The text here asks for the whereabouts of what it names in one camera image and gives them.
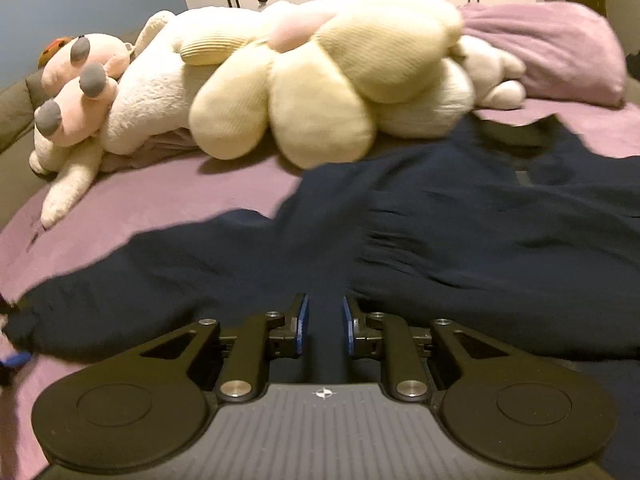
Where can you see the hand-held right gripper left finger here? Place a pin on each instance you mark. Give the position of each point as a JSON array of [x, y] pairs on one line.
[[302, 327]]

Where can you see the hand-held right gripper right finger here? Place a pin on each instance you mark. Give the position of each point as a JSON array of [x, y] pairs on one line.
[[347, 327]]

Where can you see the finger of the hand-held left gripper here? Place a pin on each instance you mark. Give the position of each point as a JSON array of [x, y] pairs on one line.
[[15, 360]]

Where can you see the navy blue garment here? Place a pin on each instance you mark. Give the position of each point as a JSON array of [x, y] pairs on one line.
[[150, 195], [450, 260]]

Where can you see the cream flower plush cushion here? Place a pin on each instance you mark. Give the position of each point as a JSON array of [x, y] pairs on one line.
[[320, 95]]

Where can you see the pink plush with grey tips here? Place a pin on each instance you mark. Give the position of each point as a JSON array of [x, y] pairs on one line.
[[75, 105]]

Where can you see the large white plush toy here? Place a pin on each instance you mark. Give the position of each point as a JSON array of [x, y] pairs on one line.
[[150, 100]]

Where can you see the small white plush toy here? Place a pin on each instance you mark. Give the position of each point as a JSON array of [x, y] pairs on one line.
[[492, 72]]

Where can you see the red ladybug plush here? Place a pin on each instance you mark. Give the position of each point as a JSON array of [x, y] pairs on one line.
[[50, 50]]

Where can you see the purple pillow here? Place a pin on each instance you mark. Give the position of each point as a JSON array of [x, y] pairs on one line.
[[550, 45]]

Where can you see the grey upholstered bed frame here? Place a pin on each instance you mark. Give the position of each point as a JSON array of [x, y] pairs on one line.
[[20, 110]]

